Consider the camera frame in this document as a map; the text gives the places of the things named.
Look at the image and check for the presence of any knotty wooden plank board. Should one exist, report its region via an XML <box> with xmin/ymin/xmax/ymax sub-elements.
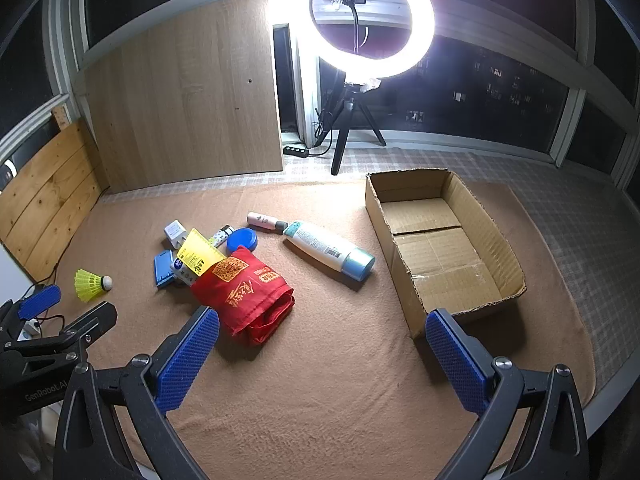
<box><xmin>0</xmin><ymin>119</ymin><xmax>108</xmax><ymax>283</ymax></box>

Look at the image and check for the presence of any white ring light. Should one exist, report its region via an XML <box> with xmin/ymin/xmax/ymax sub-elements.
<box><xmin>291</xmin><ymin>0</ymin><xmax>436</xmax><ymax>83</ymax></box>

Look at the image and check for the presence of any cardboard box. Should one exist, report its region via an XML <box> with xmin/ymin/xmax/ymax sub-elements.
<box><xmin>364</xmin><ymin>167</ymin><xmax>527</xmax><ymax>339</ymax></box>

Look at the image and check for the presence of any yellow packet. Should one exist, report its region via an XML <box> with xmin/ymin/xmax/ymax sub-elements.
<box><xmin>176</xmin><ymin>228</ymin><xmax>227</xmax><ymax>278</ymax></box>

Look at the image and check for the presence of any white window frame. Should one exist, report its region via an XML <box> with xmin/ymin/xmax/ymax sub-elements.
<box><xmin>0</xmin><ymin>0</ymin><xmax>640</xmax><ymax>191</ymax></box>

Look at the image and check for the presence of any large light wooden panel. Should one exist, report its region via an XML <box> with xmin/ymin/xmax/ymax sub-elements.
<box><xmin>75</xmin><ymin>0</ymin><xmax>285</xmax><ymax>195</ymax></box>

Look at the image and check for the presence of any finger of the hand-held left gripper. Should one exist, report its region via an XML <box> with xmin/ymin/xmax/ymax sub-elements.
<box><xmin>50</xmin><ymin>301</ymin><xmax>118</xmax><ymax>361</ymax></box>
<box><xmin>0</xmin><ymin>284</ymin><xmax>62</xmax><ymax>346</ymax></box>

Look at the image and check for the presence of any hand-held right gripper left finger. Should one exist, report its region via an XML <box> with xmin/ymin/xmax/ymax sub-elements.
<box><xmin>52</xmin><ymin>305</ymin><xmax>221</xmax><ymax>480</ymax></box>

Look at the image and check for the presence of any red cloth bag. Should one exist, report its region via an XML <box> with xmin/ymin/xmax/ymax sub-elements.
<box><xmin>191</xmin><ymin>246</ymin><xmax>296</xmax><ymax>345</ymax></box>

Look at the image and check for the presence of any small pink bottle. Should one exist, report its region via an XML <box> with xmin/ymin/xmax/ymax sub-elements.
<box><xmin>246</xmin><ymin>211</ymin><xmax>290</xmax><ymax>233</ymax></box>

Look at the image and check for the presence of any blue phone stand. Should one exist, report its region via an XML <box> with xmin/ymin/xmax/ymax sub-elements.
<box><xmin>154</xmin><ymin>250</ymin><xmax>176</xmax><ymax>289</ymax></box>

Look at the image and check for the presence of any yellow shuttlecock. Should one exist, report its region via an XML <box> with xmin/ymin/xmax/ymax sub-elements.
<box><xmin>74</xmin><ymin>269</ymin><xmax>113</xmax><ymax>304</ymax></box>

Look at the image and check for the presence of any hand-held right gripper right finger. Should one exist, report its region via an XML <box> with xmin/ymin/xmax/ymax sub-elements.
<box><xmin>424</xmin><ymin>308</ymin><xmax>601</xmax><ymax>480</ymax></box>

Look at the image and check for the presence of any white lotion bottle blue cap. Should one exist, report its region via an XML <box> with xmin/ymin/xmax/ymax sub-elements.
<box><xmin>282</xmin><ymin>220</ymin><xmax>376</xmax><ymax>282</ymax></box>

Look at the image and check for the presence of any pale wooden slat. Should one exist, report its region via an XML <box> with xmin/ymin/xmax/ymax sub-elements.
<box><xmin>50</xmin><ymin>105</ymin><xmax>76</xmax><ymax>133</ymax></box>

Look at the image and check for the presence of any white charger plug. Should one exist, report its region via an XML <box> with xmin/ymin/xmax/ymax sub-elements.
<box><xmin>163</xmin><ymin>220</ymin><xmax>188</xmax><ymax>250</ymax></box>

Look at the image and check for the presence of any checkered grey sheet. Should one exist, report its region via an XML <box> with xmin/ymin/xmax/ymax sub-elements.
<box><xmin>282</xmin><ymin>145</ymin><xmax>640</xmax><ymax>441</ymax></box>

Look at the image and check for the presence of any blue round lid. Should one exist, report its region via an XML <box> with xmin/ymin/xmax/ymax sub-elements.
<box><xmin>226</xmin><ymin>228</ymin><xmax>260</xmax><ymax>254</ymax></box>

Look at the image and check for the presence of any black power cable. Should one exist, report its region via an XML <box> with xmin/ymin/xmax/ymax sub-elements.
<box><xmin>309</xmin><ymin>70</ymin><xmax>343</xmax><ymax>157</ymax></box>

